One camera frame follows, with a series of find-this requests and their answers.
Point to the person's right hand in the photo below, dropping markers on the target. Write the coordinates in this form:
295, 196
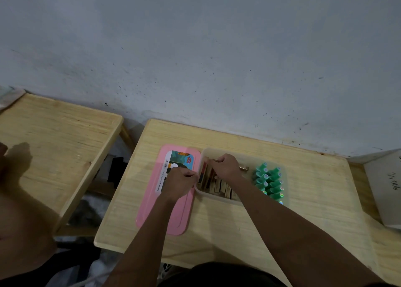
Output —
226, 169

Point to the person's left hand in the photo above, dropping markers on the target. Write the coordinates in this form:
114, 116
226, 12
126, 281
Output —
178, 183

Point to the person's left fingers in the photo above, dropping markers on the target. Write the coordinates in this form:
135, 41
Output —
191, 176

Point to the person's right fingers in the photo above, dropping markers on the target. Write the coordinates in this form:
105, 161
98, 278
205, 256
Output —
216, 165

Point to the gold lipstick tube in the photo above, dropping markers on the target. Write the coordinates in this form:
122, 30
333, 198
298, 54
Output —
244, 168

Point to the clear plastic storage bin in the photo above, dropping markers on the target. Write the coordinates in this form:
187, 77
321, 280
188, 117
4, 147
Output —
247, 158

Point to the person's right forearm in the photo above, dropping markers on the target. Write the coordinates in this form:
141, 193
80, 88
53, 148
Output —
291, 233

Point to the person's left forearm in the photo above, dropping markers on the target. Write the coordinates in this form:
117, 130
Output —
147, 243

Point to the colourful paper label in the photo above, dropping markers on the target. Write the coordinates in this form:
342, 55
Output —
175, 160

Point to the pink plastic lid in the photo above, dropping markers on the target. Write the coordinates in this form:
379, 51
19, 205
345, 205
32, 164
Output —
170, 216

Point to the cluster of green capped bottles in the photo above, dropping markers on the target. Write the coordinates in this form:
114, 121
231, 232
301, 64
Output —
270, 182

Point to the black box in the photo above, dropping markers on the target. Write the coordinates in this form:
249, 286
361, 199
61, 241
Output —
116, 172

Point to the light wooden table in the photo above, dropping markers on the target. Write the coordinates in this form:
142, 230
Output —
62, 139
313, 183

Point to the person's black shorts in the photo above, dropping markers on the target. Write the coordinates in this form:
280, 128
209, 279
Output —
219, 276

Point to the white cardboard box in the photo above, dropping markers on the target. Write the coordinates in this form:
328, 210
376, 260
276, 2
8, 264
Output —
383, 189

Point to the grey cloth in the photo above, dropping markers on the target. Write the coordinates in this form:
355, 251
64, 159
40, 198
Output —
9, 97

